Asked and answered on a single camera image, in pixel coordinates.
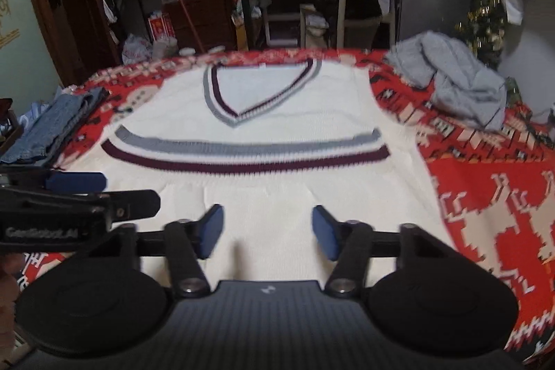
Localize white tote bag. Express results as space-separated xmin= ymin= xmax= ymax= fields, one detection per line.
xmin=304 ymin=3 xmax=330 ymax=37

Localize small christmas tree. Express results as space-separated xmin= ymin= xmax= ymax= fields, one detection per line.
xmin=454 ymin=0 xmax=512 ymax=67

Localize red cardboard box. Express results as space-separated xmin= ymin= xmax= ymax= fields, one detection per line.
xmin=147 ymin=12 xmax=176 ymax=43

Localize red-handled broom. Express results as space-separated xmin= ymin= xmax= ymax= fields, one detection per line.
xmin=169 ymin=0 xmax=206 ymax=54

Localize person's left hand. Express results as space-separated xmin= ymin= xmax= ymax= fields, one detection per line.
xmin=0 ymin=256 xmax=27 ymax=299

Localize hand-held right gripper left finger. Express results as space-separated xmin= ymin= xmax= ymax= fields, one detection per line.
xmin=89 ymin=204 xmax=225 ymax=297

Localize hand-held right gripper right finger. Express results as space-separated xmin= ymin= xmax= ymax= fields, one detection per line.
xmin=311 ymin=204 xmax=454 ymax=297

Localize grey garment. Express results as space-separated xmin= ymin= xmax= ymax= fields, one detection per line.
xmin=384 ymin=31 xmax=508 ymax=131

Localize white hanging cloth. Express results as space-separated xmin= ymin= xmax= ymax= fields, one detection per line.
xmin=499 ymin=0 xmax=525 ymax=26

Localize red white plastic bag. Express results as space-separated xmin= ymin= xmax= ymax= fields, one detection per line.
xmin=121 ymin=33 xmax=153 ymax=65

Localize red patterned blanket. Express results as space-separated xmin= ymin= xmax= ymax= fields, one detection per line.
xmin=0 ymin=47 xmax=555 ymax=366

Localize white drawer cart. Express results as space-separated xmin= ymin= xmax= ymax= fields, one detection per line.
xmin=258 ymin=0 xmax=324 ymax=46

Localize blue jeans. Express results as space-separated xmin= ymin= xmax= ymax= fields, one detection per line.
xmin=0 ymin=88 xmax=109 ymax=165

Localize cream knit sweater vest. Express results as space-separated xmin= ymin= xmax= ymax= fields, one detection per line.
xmin=52 ymin=57 xmax=456 ymax=293

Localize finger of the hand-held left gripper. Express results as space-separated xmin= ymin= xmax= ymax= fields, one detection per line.
xmin=56 ymin=190 xmax=162 ymax=225
xmin=0 ymin=172 xmax=108 ymax=196

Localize wooden drawer cabinet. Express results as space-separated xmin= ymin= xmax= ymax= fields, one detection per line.
xmin=165 ymin=0 xmax=237 ymax=52

